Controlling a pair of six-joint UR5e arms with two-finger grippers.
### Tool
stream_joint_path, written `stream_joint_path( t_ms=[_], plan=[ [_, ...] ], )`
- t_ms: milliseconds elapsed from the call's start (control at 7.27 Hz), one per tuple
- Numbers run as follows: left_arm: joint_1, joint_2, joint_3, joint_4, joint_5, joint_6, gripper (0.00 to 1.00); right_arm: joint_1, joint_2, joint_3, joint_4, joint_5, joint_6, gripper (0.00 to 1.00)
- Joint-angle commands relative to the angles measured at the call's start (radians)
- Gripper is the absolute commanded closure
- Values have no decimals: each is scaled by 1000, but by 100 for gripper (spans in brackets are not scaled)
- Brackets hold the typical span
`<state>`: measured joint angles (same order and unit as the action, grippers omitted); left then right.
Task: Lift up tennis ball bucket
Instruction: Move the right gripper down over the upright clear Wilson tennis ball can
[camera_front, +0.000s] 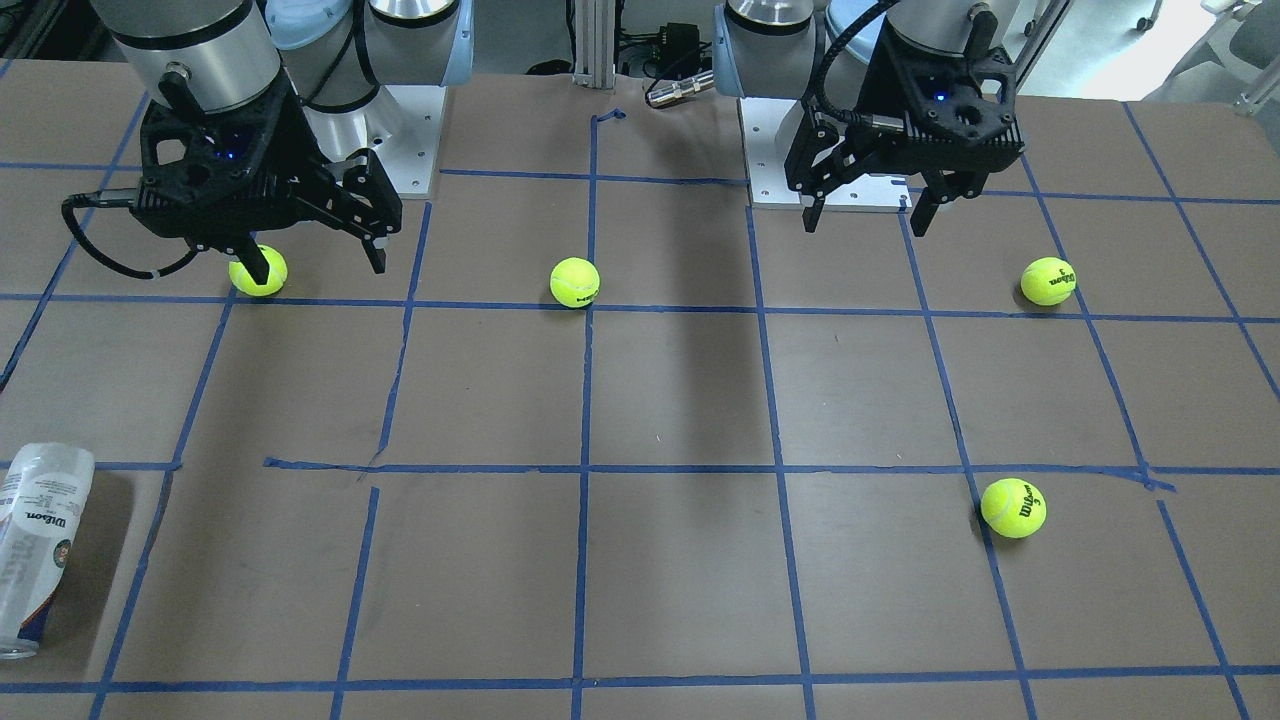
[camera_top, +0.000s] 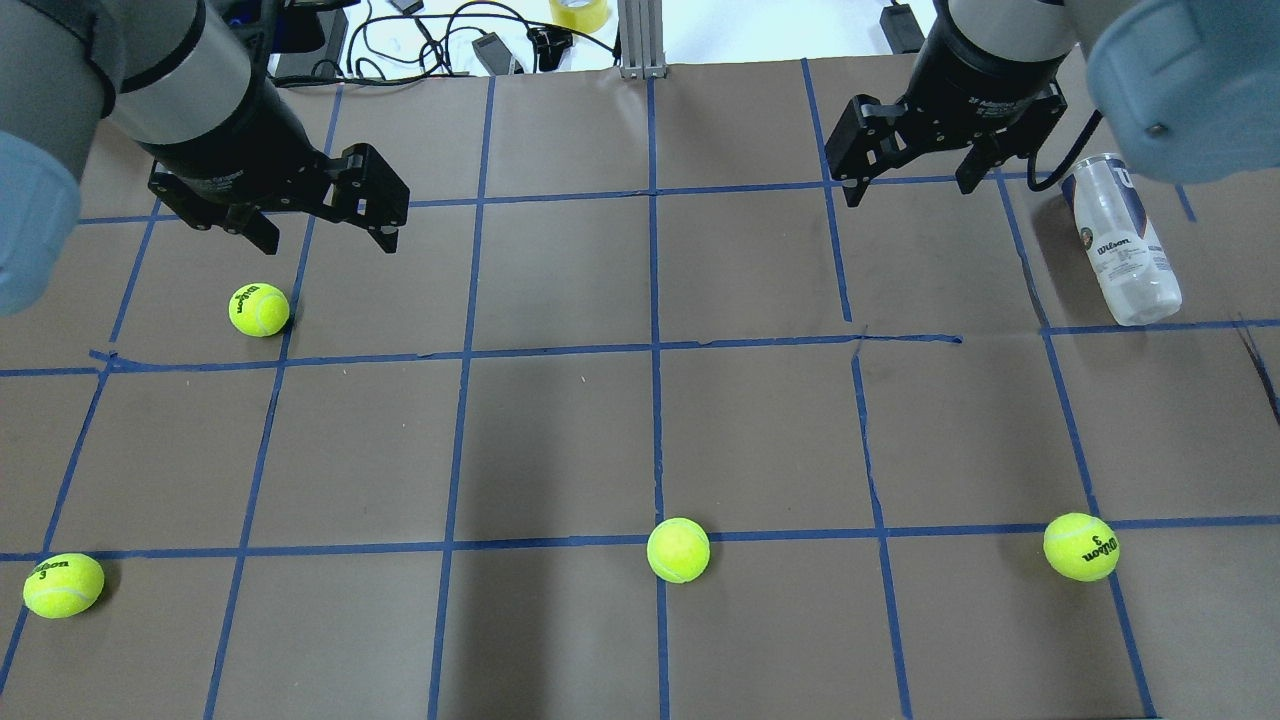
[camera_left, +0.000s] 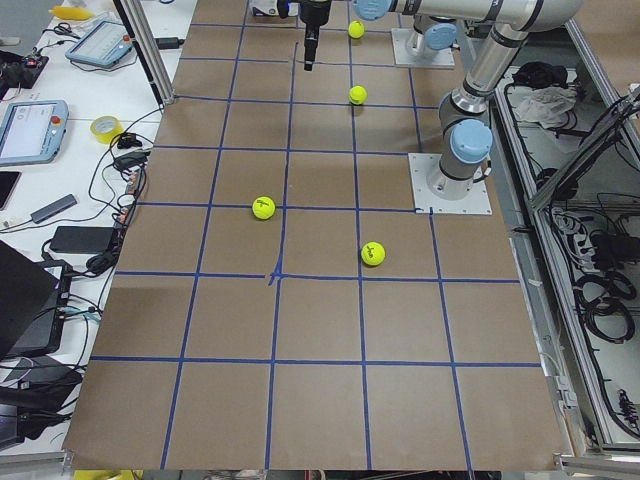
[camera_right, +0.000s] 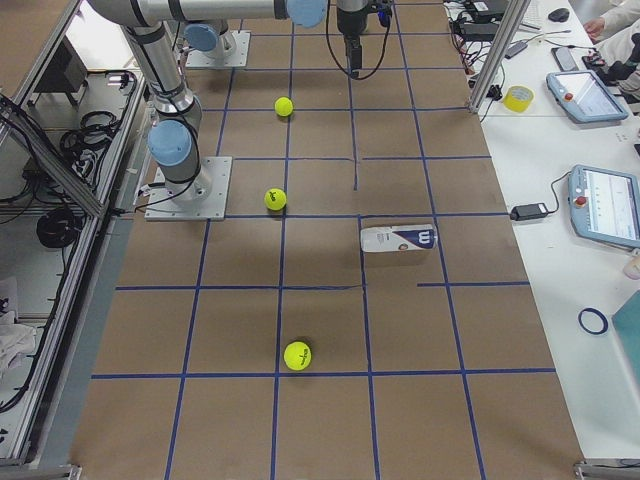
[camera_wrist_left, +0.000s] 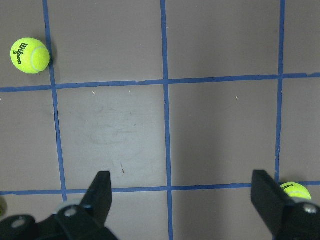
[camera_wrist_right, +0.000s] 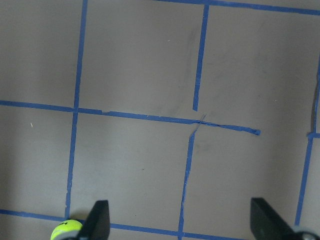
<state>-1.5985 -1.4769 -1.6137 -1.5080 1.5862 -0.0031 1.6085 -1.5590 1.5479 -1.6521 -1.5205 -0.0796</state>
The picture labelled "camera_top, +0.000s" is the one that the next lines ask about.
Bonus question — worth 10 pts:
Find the tennis ball lower left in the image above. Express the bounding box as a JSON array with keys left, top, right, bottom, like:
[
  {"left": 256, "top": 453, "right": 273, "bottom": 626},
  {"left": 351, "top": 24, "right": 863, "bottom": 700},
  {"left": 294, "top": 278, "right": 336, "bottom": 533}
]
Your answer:
[{"left": 23, "top": 553, "right": 106, "bottom": 619}]

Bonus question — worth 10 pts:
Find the tennis ball centre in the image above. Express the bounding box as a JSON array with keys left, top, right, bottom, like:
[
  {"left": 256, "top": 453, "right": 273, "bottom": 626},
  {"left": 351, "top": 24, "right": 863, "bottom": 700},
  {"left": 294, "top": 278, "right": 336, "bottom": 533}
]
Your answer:
[{"left": 646, "top": 518, "right": 710, "bottom": 584}]

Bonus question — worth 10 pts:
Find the tennis ball lower right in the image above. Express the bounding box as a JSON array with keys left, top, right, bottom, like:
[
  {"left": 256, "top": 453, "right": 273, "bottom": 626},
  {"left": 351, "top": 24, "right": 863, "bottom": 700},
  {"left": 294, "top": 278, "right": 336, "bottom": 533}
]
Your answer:
[{"left": 1042, "top": 512, "right": 1120, "bottom": 582}]

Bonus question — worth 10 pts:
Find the tennis ball upper left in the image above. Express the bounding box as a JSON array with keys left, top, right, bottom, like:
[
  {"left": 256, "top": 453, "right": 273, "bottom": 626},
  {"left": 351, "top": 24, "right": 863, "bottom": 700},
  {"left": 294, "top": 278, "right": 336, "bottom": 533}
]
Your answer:
[{"left": 228, "top": 282, "right": 292, "bottom": 338}]

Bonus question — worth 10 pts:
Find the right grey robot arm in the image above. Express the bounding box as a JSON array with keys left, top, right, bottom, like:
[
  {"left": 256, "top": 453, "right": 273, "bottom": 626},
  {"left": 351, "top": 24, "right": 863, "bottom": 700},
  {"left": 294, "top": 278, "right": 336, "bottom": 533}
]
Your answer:
[{"left": 824, "top": 1, "right": 1279, "bottom": 208}]

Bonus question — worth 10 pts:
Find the black power brick right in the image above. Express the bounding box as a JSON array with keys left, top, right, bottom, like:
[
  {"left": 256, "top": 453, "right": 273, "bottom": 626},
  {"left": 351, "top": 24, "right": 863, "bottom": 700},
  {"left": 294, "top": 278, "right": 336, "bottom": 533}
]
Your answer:
[{"left": 879, "top": 1, "right": 925, "bottom": 55}]

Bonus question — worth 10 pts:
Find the black power adapter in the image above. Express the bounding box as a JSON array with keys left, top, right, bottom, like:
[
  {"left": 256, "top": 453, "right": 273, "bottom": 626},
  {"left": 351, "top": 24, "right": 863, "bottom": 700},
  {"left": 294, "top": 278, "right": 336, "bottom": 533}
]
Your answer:
[{"left": 471, "top": 32, "right": 525, "bottom": 76}]

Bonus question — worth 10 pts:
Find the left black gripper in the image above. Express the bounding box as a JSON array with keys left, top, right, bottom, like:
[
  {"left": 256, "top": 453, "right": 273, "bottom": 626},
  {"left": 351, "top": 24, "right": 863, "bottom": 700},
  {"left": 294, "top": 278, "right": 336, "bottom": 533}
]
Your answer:
[{"left": 140, "top": 79, "right": 410, "bottom": 256}]

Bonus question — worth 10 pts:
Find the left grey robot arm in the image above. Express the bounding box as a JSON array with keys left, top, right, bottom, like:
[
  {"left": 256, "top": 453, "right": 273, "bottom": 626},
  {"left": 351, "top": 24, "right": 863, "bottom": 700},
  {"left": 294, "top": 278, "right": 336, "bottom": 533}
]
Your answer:
[{"left": 1, "top": 1, "right": 410, "bottom": 315}]

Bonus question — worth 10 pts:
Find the tennis ball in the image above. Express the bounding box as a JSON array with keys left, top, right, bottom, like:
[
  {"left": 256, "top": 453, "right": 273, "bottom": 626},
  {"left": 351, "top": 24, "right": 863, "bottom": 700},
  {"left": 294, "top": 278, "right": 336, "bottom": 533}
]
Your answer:
[
  {"left": 23, "top": 553, "right": 106, "bottom": 619},
  {"left": 228, "top": 282, "right": 292, "bottom": 338},
  {"left": 1042, "top": 512, "right": 1120, "bottom": 582},
  {"left": 646, "top": 518, "right": 710, "bottom": 584}
]

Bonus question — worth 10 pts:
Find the black cable bundle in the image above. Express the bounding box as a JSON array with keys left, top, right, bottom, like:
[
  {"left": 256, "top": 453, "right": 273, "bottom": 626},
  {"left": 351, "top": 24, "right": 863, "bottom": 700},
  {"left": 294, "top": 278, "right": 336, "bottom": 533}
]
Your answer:
[{"left": 346, "top": 0, "right": 621, "bottom": 86}]

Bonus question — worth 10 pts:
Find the black box on table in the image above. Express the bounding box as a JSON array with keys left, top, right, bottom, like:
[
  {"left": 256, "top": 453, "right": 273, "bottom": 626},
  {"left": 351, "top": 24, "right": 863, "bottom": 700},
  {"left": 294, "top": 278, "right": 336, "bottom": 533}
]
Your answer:
[{"left": 271, "top": 4, "right": 348, "bottom": 79}]

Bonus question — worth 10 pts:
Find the brown paper table mat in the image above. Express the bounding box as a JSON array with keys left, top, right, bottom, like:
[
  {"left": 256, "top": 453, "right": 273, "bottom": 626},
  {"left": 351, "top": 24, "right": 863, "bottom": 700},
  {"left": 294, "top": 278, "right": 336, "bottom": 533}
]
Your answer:
[{"left": 1, "top": 56, "right": 1279, "bottom": 719}]

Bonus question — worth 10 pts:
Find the yellow tape roll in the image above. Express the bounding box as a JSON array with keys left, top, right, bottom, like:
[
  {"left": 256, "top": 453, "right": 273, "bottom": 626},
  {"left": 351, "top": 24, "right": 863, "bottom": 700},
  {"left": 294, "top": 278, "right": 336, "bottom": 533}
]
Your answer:
[{"left": 548, "top": 0, "right": 611, "bottom": 35}]

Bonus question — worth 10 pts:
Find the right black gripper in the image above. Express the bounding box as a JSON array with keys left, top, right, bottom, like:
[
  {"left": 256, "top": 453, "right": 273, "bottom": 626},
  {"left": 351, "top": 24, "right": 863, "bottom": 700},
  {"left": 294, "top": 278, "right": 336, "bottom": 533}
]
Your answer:
[{"left": 824, "top": 20, "right": 1069, "bottom": 208}]

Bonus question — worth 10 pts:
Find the clear tennis ball can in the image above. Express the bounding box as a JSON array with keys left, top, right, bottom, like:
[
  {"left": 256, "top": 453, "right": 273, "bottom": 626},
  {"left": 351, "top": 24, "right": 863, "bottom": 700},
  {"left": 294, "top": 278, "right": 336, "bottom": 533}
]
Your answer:
[{"left": 1061, "top": 152, "right": 1183, "bottom": 327}]

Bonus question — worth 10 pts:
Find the aluminium frame post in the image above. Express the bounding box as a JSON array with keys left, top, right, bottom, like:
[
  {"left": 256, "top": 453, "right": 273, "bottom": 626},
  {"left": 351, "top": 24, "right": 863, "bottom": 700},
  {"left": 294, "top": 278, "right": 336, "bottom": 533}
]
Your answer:
[{"left": 617, "top": 0, "right": 669, "bottom": 79}]

